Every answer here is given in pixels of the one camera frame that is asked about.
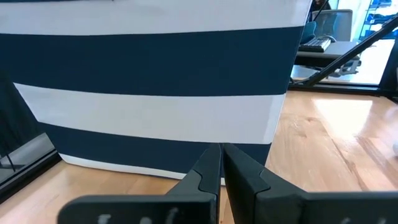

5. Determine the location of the grey office desk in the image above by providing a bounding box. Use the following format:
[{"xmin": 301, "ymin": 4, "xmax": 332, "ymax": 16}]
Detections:
[{"xmin": 294, "ymin": 40, "xmax": 362, "ymax": 68}]

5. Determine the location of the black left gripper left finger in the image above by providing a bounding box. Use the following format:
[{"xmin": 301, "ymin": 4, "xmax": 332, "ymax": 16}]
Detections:
[{"xmin": 57, "ymin": 142, "xmax": 222, "ymax": 224}]

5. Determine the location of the navy white striped fabric basket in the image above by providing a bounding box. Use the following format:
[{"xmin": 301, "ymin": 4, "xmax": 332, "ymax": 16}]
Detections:
[{"xmin": 0, "ymin": 0, "xmax": 313, "ymax": 187}]

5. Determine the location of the blue storage shelving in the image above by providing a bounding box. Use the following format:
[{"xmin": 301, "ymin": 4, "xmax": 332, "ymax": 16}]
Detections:
[{"xmin": 359, "ymin": 0, "xmax": 398, "ymax": 40}]

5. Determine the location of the black table frame rail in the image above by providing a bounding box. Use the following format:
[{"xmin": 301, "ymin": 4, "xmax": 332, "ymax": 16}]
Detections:
[
  {"xmin": 287, "ymin": 81, "xmax": 398, "ymax": 98},
  {"xmin": 0, "ymin": 149, "xmax": 62, "ymax": 203}
]

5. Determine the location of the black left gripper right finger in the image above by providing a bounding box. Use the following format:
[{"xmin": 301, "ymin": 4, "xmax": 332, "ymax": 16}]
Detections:
[{"xmin": 222, "ymin": 142, "xmax": 398, "ymax": 224}]

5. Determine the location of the teal office chair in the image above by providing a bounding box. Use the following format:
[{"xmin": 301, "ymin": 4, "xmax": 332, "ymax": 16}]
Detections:
[{"xmin": 299, "ymin": 21, "xmax": 318, "ymax": 45}]

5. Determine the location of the black frame post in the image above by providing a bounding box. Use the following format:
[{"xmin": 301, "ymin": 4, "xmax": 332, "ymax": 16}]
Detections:
[{"xmin": 379, "ymin": 39, "xmax": 398, "ymax": 102}]

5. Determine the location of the black diagonal frame strut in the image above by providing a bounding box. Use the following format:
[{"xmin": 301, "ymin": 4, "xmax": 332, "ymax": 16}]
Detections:
[{"xmin": 303, "ymin": 14, "xmax": 398, "ymax": 88}]

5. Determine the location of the black computer keyboard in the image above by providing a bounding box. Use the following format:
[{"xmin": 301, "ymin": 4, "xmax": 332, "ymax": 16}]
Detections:
[{"xmin": 298, "ymin": 37, "xmax": 332, "ymax": 53}]

